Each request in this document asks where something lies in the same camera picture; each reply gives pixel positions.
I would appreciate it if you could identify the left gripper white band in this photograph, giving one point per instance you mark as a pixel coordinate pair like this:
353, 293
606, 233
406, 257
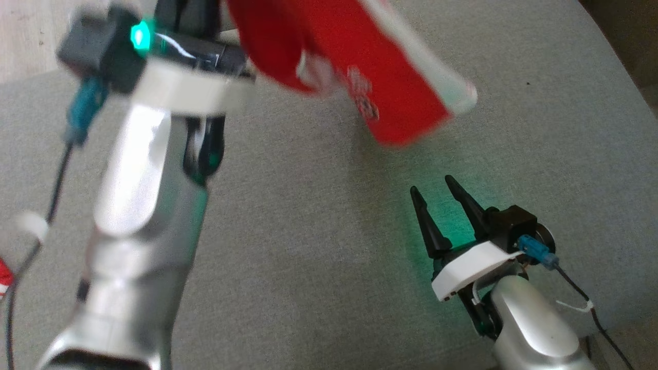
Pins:
195, 87

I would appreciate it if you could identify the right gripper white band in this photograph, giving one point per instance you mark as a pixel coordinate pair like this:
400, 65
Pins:
470, 267

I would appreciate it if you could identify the red garment with white sleeve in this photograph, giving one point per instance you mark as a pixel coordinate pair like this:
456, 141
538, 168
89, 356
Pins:
354, 56

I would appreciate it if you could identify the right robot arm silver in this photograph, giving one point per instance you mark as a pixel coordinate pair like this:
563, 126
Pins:
534, 329

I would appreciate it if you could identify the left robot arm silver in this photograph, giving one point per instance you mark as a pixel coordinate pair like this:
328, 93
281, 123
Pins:
139, 231

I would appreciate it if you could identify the red and white garment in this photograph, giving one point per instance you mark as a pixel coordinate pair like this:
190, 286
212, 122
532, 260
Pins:
4, 277

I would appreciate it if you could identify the grey fabric sofa seat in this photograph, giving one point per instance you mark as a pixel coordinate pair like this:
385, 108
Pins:
318, 246

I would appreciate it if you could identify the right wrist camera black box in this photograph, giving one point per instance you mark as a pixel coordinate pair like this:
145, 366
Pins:
514, 226

